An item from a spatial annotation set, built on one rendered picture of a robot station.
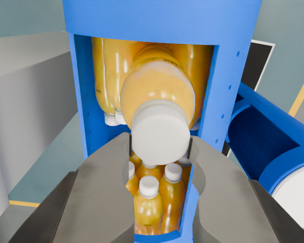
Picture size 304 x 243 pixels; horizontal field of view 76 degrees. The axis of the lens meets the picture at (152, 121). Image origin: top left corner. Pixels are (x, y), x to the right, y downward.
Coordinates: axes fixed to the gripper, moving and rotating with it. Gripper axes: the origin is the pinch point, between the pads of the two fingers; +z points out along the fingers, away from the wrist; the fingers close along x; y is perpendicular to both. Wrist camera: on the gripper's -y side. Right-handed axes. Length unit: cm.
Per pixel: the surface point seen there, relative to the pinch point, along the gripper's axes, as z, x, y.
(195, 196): 12.6, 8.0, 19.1
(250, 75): 119, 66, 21
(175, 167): 23.1, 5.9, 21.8
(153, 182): 18.0, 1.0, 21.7
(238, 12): 12.8, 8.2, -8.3
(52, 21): 134, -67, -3
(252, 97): 78, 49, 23
